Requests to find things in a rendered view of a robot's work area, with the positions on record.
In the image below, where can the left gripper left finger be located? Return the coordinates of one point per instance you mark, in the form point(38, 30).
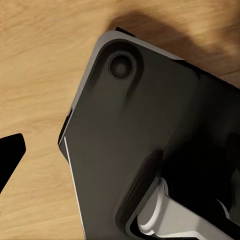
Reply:
point(12, 149)

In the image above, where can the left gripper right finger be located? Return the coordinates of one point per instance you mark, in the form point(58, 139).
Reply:
point(232, 149)

